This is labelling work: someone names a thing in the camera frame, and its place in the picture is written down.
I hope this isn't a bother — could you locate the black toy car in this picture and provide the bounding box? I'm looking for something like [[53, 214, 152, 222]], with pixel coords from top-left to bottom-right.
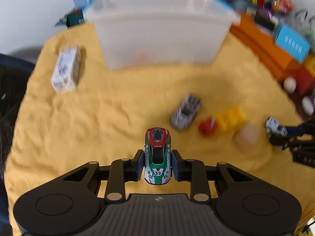
[[264, 117, 288, 136]]

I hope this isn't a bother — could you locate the green red race car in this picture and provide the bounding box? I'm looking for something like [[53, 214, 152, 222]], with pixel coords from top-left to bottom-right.
[[144, 127, 172, 185]]

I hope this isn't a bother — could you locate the wooden cube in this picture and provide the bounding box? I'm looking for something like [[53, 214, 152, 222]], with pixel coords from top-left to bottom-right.
[[232, 124, 260, 150]]

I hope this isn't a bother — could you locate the small red toy car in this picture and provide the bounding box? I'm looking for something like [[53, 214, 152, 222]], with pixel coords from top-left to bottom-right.
[[198, 117, 218, 136]]

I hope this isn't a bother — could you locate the white egg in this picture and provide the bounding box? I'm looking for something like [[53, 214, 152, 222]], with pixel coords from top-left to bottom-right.
[[301, 96, 314, 116], [283, 77, 297, 94]]

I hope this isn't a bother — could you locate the silver patterned toy car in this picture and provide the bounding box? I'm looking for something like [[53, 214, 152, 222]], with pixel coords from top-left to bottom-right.
[[170, 94, 202, 131]]

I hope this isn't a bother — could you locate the yellow brick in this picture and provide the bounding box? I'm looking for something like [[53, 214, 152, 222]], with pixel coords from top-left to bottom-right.
[[216, 107, 246, 132]]

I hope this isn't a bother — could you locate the yellow cloth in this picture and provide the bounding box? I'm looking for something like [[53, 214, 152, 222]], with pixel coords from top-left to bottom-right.
[[4, 24, 314, 229]]

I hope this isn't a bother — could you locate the light blue box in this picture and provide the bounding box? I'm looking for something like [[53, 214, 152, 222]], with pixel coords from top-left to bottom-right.
[[273, 23, 310, 63]]

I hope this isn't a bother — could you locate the orange box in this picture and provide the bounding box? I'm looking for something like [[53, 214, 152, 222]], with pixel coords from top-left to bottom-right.
[[230, 14, 314, 95]]

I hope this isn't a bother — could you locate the small white carton box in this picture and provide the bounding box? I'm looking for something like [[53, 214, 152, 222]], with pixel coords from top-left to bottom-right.
[[51, 46, 81, 94]]

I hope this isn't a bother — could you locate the translucent plastic storage bin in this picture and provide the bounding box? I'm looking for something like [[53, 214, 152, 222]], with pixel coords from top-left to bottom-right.
[[83, 0, 240, 69]]

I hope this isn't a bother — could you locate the dark blue bag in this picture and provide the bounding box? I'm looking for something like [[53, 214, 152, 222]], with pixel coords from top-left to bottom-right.
[[0, 52, 36, 178]]

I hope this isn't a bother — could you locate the teal book box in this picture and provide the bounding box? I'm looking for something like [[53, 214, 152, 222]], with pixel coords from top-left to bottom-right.
[[55, 9, 84, 28]]

